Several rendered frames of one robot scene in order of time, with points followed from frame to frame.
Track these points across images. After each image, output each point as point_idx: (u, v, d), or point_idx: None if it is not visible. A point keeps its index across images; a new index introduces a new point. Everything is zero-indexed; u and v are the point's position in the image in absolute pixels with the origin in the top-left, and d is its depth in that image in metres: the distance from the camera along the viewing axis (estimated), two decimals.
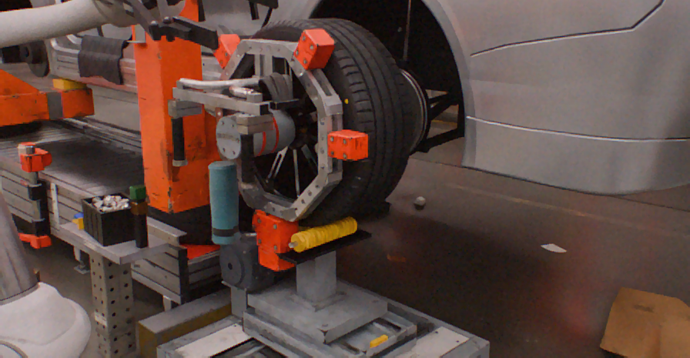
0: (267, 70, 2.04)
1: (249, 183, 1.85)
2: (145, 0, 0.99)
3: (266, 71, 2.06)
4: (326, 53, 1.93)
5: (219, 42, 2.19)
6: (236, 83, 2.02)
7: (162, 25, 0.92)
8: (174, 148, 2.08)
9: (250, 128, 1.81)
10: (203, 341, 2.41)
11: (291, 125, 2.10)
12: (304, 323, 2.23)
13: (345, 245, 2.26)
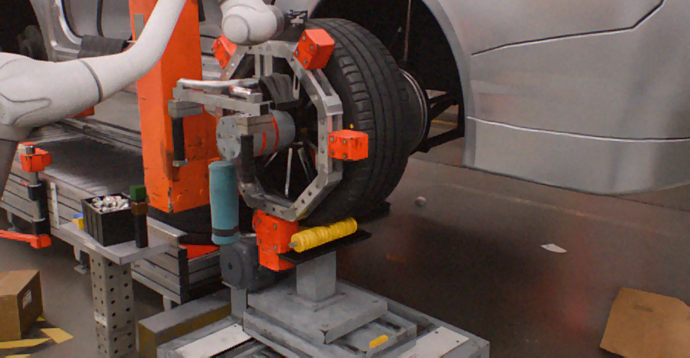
0: (267, 70, 2.04)
1: (249, 184, 1.85)
2: None
3: (266, 71, 2.06)
4: (326, 53, 1.93)
5: (219, 42, 2.19)
6: (236, 83, 2.02)
7: None
8: (174, 148, 2.08)
9: (250, 128, 1.81)
10: (203, 341, 2.41)
11: (291, 125, 2.10)
12: (304, 323, 2.23)
13: (345, 245, 2.26)
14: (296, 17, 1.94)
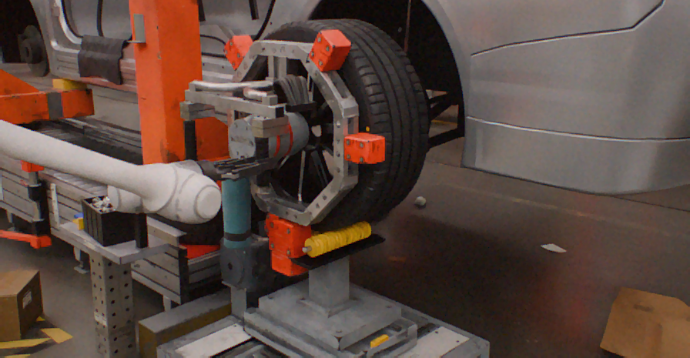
0: (281, 71, 2.00)
1: (264, 188, 1.81)
2: None
3: (279, 72, 2.02)
4: (343, 55, 1.89)
5: (231, 44, 2.15)
6: (249, 85, 1.98)
7: (240, 165, 1.81)
8: (186, 151, 2.04)
9: (266, 132, 1.77)
10: (203, 341, 2.41)
11: (305, 128, 2.06)
12: (317, 329, 2.19)
13: (359, 249, 2.22)
14: (232, 171, 1.69)
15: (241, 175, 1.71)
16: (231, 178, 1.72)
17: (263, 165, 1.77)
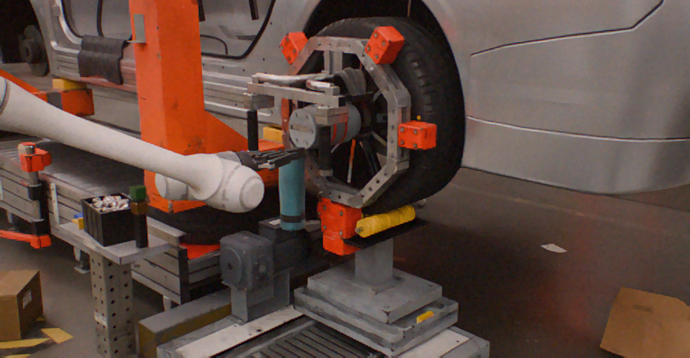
0: (336, 65, 2.17)
1: (326, 171, 1.98)
2: None
3: (335, 66, 2.19)
4: (396, 49, 2.06)
5: (287, 40, 2.32)
6: (308, 78, 2.14)
7: None
8: (249, 138, 2.20)
9: (329, 119, 1.94)
10: (203, 341, 2.41)
11: (357, 117, 2.22)
12: (366, 305, 2.35)
13: (404, 231, 2.38)
14: (268, 161, 1.78)
15: (275, 165, 1.80)
16: (266, 168, 1.81)
17: (293, 155, 1.87)
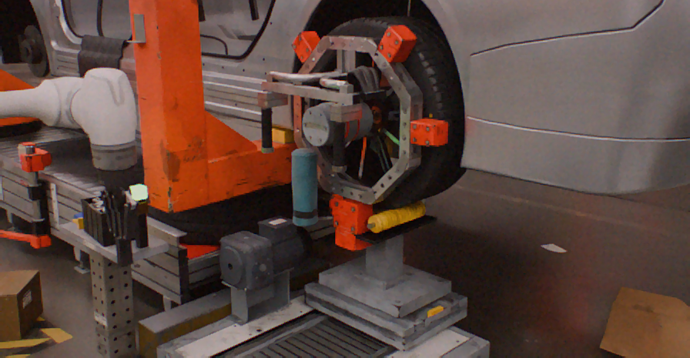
0: (350, 64, 2.21)
1: (340, 167, 2.02)
2: None
3: (347, 65, 2.23)
4: (409, 48, 2.10)
5: (299, 39, 2.36)
6: (322, 76, 2.18)
7: (114, 233, 1.58)
8: (263, 136, 2.24)
9: (343, 117, 1.98)
10: (203, 341, 2.41)
11: (370, 115, 2.26)
12: (378, 299, 2.39)
13: (414, 227, 2.42)
14: (133, 202, 1.53)
15: (125, 215, 1.53)
16: (116, 208, 1.53)
17: (128, 244, 1.57)
